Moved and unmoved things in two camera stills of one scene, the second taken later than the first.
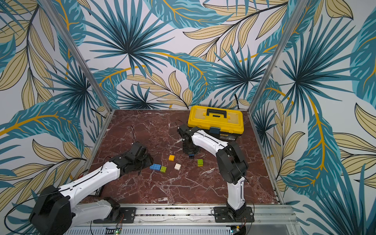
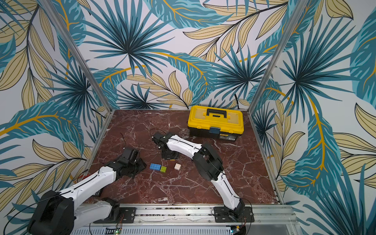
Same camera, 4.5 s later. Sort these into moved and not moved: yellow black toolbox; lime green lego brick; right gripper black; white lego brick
Moved: right gripper black
Not moved: lime green lego brick; white lego brick; yellow black toolbox
